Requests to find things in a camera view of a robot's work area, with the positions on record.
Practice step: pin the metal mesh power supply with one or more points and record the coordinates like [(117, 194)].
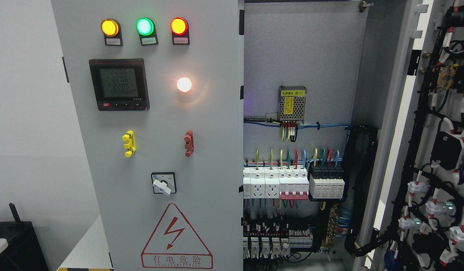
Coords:
[(292, 103)]

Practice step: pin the yellow indicator lamp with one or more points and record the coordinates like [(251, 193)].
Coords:
[(112, 32)]

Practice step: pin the black white surge protector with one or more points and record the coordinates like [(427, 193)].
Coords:
[(326, 183)]

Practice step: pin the white glowing indicator lamp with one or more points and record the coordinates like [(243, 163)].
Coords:
[(184, 84)]

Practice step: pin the red handle circuit breaker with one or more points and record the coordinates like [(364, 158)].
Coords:
[(294, 184)]

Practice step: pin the white socket breaker row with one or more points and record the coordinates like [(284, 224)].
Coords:
[(262, 182)]

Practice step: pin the grey electrical cabinet body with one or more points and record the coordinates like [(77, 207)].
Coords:
[(316, 44)]

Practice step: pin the black box at left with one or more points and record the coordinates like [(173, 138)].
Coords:
[(19, 246)]

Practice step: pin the red indicator lamp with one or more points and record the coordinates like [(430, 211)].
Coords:
[(180, 31)]

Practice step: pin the red terminal post block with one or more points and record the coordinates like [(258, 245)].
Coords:
[(189, 143)]

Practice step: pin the yellow terminal post block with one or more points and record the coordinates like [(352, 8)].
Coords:
[(129, 143)]

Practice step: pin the green indicator lamp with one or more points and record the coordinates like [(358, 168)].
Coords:
[(147, 31)]

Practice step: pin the lower relay terminal row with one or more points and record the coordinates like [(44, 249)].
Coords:
[(274, 238)]

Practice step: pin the brass ground bar right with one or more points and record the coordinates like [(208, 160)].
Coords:
[(332, 224)]

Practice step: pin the grey cabinet door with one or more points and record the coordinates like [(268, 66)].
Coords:
[(409, 210), (212, 61)]

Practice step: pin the red high voltage warning sticker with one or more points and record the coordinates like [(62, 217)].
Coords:
[(174, 244)]

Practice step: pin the black digital power meter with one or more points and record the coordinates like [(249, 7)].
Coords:
[(119, 84)]

